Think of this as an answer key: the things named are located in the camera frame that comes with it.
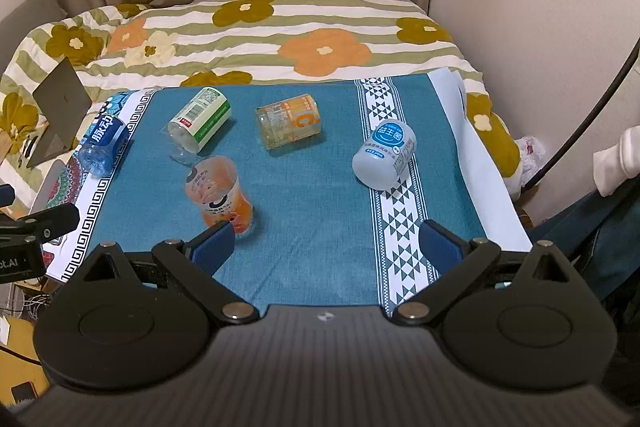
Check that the grey headboard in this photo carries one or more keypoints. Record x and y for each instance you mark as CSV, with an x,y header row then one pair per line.
x,y
30,14

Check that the floral striped blanket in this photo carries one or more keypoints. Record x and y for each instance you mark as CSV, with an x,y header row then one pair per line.
x,y
320,37

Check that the white sheet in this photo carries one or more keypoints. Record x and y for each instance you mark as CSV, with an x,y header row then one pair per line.
x,y
487,167

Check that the white cloth sleeve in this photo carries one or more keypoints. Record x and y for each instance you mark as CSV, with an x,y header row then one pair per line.
x,y
617,159

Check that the black phone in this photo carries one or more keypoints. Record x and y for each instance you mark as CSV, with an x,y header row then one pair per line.
x,y
23,392

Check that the blue water bottle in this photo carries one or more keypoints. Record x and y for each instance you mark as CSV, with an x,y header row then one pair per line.
x,y
103,147

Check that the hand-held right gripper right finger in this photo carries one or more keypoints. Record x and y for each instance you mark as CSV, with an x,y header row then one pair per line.
x,y
440,244

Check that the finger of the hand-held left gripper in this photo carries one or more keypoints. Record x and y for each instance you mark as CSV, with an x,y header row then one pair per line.
x,y
57,219

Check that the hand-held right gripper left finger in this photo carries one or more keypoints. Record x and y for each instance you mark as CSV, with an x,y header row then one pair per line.
x,y
214,248

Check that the white-blue yogurt bottle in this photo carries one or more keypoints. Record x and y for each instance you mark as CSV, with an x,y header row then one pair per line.
x,y
385,154

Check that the teal patterned tablecloth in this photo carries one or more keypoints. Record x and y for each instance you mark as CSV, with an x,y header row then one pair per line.
x,y
310,207

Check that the orange drink bottle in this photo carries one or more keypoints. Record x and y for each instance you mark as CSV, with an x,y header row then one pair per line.
x,y
216,194

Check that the yellow clear vitamin bottle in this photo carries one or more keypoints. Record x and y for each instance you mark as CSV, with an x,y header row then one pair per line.
x,y
290,121

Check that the grey laptop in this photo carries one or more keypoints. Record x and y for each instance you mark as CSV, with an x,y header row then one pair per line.
x,y
57,107

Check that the white plastic bag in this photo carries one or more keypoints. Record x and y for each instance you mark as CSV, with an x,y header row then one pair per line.
x,y
530,162

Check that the dark blue clothing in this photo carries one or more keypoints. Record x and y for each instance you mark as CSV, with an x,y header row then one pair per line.
x,y
600,237

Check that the green-white label bottle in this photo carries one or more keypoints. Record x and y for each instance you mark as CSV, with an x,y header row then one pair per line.
x,y
201,119

